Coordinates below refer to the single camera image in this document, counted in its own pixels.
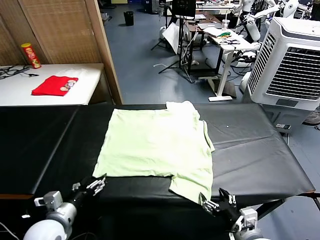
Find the black cables bundle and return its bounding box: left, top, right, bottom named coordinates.
left=0, top=64, right=40, bottom=80

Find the clear cup with straw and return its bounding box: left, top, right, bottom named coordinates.
left=221, top=12, right=230, bottom=31

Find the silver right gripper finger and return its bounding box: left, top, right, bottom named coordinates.
left=218, top=187, right=237, bottom=209
left=199, top=192, right=220, bottom=213

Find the black trash bin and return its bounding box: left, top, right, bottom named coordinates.
left=123, top=10, right=135, bottom=26

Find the white humanoid robot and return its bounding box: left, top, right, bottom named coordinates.
left=231, top=0, right=266, bottom=95
left=262, top=0, right=300, bottom=27

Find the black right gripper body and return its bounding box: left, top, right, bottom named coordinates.
left=212, top=202, right=242, bottom=226

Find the black leather table cover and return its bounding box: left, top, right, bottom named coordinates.
left=0, top=106, right=81, bottom=196
left=32, top=102, right=315, bottom=208

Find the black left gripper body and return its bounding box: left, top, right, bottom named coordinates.
left=79, top=175, right=100, bottom=200

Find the silver laptop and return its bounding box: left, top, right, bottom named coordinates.
left=198, top=21, right=223, bottom=30

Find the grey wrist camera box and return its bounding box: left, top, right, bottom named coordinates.
left=34, top=191, right=63, bottom=213
left=234, top=207, right=258, bottom=231

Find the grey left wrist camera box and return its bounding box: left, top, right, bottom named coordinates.
left=34, top=191, right=63, bottom=213

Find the black tripod monitor stand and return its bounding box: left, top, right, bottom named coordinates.
left=151, top=14, right=193, bottom=76

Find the white standing desk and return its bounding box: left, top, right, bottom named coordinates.
left=197, top=26, right=256, bottom=102

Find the white air cooler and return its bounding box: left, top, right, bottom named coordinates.
left=241, top=16, right=320, bottom=133

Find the folded red shirt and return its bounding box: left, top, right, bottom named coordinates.
left=31, top=75, right=79, bottom=97

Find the white reflector board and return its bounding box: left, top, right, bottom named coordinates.
left=161, top=21, right=181, bottom=55

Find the black monitor on stand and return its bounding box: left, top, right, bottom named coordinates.
left=171, top=0, right=197, bottom=18

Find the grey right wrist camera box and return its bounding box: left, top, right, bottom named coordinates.
left=234, top=207, right=258, bottom=231

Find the light green t-shirt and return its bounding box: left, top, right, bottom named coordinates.
left=92, top=100, right=216, bottom=205

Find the brown desk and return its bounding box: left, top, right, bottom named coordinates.
left=186, top=13, right=226, bottom=73

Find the wooden partition screen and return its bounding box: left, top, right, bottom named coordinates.
left=0, top=0, right=124, bottom=105

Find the red chips can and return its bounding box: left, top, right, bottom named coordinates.
left=20, top=42, right=42, bottom=70

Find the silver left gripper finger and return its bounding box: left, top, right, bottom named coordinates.
left=92, top=181, right=108, bottom=197
left=86, top=176, right=107, bottom=190

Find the white side table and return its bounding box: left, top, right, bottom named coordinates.
left=0, top=62, right=105, bottom=106

